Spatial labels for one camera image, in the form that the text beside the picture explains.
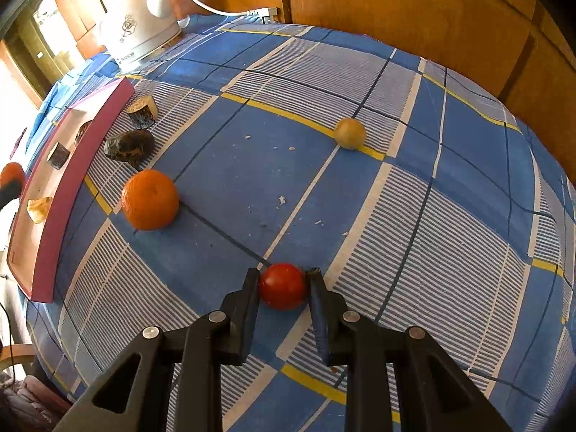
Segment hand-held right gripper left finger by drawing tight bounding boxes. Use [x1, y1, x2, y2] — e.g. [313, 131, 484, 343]
[51, 267, 262, 432]

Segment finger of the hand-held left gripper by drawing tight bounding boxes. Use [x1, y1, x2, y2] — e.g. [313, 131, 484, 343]
[0, 179, 24, 208]

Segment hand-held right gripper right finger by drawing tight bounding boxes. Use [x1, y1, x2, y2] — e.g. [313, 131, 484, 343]
[306, 267, 514, 432]

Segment orange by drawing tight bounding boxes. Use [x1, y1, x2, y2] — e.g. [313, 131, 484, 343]
[121, 168, 181, 231]
[0, 162, 25, 187]

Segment yellow peeled fruit piece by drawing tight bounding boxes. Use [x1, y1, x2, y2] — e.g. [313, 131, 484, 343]
[27, 197, 52, 225]

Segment red tomato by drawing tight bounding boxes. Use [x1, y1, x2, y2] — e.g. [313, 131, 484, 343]
[258, 263, 309, 311]

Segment striped bark sugarcane piece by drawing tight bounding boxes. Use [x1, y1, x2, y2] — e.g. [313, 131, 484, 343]
[47, 143, 69, 170]

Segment pink shallow tray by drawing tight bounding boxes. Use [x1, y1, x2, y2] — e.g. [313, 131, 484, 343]
[6, 76, 136, 303]

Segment dark round sugarcane piece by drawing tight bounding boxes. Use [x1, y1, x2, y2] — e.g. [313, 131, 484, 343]
[74, 120, 94, 145]

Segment knobby dark sugarcane piece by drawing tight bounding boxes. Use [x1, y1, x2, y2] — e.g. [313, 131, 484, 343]
[104, 130, 156, 167]

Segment small yellow-green fruit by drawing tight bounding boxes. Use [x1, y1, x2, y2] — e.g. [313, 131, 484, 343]
[334, 118, 366, 150]

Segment wooden framed glass door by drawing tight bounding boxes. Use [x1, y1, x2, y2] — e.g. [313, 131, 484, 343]
[0, 0, 86, 100]

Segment wooden chair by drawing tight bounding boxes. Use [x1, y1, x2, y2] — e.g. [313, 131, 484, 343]
[0, 343, 37, 372]

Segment white electric kettle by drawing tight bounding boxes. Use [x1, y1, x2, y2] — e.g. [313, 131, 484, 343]
[92, 0, 183, 66]

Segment dark red cloth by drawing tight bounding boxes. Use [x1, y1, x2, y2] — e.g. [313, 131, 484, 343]
[0, 375, 68, 432]

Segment wooden wardrobe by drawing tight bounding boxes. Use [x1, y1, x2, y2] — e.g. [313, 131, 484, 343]
[45, 0, 576, 172]

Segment thin black cable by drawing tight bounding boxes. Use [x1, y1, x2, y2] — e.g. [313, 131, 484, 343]
[0, 299, 19, 385]

